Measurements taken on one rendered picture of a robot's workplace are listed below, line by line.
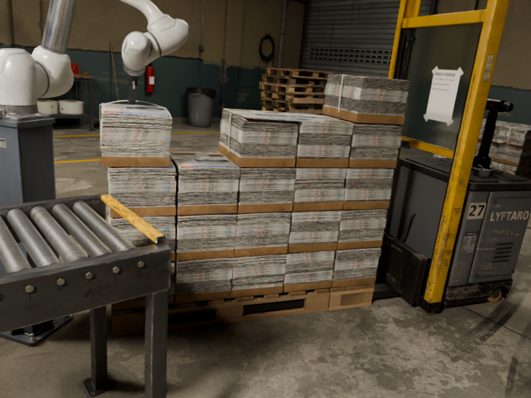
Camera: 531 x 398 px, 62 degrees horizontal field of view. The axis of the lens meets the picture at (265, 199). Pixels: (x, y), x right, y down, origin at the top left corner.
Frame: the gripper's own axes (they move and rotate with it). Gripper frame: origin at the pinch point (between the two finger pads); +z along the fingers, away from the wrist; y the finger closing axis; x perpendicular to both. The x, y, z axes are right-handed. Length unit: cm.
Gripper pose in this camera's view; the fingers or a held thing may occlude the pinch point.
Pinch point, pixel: (131, 88)
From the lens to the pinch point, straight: 213.4
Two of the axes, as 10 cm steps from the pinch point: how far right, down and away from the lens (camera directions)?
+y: 0.8, 9.8, -1.8
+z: -3.4, 1.9, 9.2
